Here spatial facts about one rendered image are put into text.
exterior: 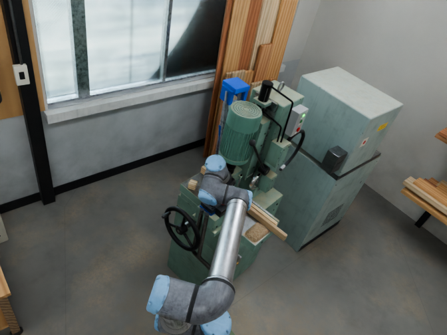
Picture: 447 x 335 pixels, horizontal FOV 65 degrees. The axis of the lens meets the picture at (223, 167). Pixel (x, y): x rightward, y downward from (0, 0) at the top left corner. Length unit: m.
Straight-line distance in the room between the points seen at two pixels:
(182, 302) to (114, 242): 1.91
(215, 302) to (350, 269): 2.34
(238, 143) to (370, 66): 2.41
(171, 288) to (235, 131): 0.93
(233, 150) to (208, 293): 0.92
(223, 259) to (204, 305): 0.20
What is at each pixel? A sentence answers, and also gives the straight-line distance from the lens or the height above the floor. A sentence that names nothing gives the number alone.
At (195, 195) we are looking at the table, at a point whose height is 0.90.
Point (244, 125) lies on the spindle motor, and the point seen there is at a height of 1.46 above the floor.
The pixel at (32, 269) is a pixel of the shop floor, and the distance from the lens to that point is 2.95.
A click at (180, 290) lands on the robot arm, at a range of 1.14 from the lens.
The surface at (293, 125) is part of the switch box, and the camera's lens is 2.02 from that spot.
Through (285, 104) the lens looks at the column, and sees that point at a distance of 1.93.
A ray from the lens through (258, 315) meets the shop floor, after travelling 2.81.
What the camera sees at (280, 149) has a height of 1.28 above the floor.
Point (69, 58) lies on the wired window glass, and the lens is 2.81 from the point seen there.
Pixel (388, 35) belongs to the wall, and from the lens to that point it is 3.90.
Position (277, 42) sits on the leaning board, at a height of 1.20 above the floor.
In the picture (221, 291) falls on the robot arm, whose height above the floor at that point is 1.42.
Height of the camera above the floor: 2.41
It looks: 40 degrees down
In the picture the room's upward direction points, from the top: 14 degrees clockwise
